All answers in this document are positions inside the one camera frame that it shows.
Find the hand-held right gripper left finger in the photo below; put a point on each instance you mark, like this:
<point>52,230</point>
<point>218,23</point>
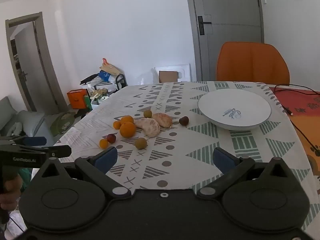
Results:
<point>107,155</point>

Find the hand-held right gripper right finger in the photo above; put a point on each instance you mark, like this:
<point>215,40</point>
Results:
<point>223,160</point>

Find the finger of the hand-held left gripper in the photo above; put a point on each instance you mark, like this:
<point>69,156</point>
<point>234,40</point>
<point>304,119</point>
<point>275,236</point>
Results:
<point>35,141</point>

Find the kumquat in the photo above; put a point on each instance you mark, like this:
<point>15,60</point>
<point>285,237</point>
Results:
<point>103,143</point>
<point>116,125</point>

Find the red plum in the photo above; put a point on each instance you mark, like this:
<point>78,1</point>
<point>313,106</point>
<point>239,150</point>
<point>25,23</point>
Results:
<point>111,138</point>

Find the large orange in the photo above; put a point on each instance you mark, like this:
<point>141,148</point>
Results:
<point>127,130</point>

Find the green plum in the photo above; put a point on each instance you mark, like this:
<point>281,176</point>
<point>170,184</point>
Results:
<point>147,113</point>
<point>141,143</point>

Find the small orange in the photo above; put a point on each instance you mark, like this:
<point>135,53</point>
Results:
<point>127,118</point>

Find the curved peeled tangerine piece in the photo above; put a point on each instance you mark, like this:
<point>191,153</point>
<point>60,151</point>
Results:
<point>149,127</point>

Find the dark brown plum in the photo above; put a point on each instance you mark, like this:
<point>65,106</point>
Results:
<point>183,121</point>

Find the white plate with blue rim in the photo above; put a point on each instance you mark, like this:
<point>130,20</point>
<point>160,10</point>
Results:
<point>225,102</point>

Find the round peeled tangerine piece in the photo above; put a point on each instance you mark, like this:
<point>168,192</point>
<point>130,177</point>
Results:
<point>163,120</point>

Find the person's left hand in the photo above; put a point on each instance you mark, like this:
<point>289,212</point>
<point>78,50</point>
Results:
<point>13,190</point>

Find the grey sofa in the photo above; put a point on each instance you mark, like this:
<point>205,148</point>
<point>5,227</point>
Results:
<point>30,122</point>

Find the green patterned cushion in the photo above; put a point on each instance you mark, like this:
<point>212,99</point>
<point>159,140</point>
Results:
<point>62,123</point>

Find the patterned white tablecloth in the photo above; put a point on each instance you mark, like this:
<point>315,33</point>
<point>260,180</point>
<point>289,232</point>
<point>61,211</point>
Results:
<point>175,142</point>

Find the orange box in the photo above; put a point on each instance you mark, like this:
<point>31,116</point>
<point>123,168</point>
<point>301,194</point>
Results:
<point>76,99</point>

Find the black folded umbrella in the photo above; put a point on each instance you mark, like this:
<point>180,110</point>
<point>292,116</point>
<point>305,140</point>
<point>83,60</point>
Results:
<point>88,79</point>

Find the blue and white bag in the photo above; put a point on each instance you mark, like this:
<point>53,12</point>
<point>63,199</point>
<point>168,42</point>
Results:
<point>105,76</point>

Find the open grey interior door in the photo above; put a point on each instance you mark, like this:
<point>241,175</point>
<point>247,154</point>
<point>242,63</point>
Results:
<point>30,55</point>

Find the brown paper bag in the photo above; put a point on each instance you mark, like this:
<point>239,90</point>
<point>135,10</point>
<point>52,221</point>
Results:
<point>108,68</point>

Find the red printed mat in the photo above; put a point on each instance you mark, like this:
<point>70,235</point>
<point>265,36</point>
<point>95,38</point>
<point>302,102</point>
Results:
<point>307,120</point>

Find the white foam board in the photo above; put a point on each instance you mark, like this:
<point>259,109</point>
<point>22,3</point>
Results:
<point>183,70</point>

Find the cardboard box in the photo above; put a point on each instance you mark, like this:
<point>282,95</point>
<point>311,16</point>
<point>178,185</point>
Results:
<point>168,77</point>

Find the orange chair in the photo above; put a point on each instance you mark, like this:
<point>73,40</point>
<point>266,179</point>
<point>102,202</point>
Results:
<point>250,62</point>

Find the grey door frame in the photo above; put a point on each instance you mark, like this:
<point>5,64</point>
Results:
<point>25,19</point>

